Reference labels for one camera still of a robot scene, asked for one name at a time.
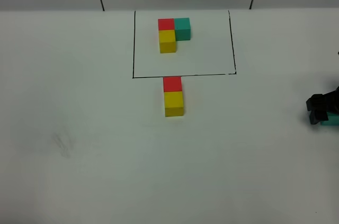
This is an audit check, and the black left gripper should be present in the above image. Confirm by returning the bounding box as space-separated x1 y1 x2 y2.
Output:
324 87 339 114

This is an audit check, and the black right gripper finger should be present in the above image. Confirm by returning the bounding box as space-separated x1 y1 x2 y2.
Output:
306 94 326 111
309 110 328 125

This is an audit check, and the green template block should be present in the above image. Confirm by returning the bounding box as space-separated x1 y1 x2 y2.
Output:
174 17 191 41

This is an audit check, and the yellow template block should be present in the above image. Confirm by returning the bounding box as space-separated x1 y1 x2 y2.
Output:
158 30 176 53

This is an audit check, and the red template block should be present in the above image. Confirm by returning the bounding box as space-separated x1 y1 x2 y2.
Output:
158 19 175 31

